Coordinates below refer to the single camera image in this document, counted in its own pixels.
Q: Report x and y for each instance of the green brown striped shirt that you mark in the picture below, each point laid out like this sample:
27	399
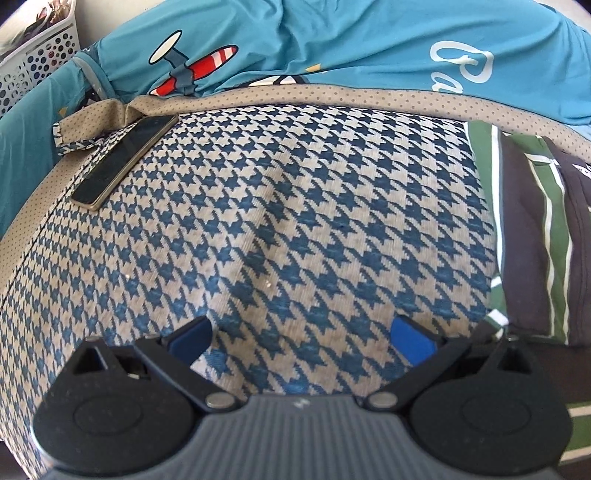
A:
521	240

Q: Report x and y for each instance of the blue printed quilt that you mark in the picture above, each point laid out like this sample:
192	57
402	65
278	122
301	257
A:
351	41

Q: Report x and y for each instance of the black smartphone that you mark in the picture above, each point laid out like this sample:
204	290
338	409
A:
122	161

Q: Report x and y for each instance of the white perforated plastic basket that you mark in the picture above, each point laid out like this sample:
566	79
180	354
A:
37	69

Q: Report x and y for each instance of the blue houndstooth bed mat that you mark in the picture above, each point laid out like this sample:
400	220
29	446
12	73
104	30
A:
286	221

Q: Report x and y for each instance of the assorted packets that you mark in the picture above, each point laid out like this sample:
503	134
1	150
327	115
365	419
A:
32	21

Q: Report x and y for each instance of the dark grey garment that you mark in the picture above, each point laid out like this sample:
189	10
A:
577	221

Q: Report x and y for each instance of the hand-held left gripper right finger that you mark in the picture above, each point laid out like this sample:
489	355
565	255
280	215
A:
411	344

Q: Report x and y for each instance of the teal bed sheet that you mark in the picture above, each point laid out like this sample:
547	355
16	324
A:
32	147

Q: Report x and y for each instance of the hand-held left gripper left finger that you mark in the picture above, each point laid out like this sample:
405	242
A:
190	340

